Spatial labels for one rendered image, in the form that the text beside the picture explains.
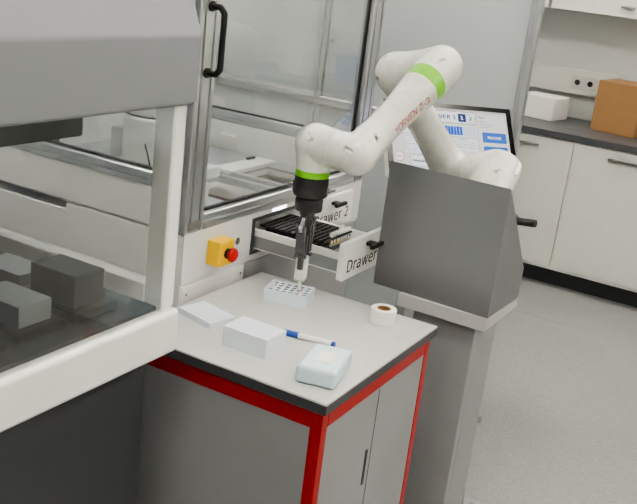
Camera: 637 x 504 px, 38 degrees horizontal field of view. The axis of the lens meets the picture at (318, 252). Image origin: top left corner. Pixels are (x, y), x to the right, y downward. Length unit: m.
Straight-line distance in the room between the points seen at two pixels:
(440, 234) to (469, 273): 0.14
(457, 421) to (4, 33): 1.83
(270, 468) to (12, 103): 1.06
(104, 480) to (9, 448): 0.35
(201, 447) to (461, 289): 0.89
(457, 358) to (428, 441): 0.30
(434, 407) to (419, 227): 0.56
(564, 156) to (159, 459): 3.57
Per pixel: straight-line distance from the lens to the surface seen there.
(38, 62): 1.61
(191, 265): 2.52
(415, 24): 4.29
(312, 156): 2.40
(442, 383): 2.83
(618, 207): 5.39
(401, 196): 2.71
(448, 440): 2.90
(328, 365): 2.11
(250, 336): 2.21
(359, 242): 2.65
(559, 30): 6.13
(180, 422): 2.31
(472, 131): 3.62
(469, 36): 4.19
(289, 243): 2.69
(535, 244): 5.55
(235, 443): 2.23
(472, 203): 2.62
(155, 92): 1.84
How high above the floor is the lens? 1.68
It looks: 18 degrees down
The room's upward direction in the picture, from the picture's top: 7 degrees clockwise
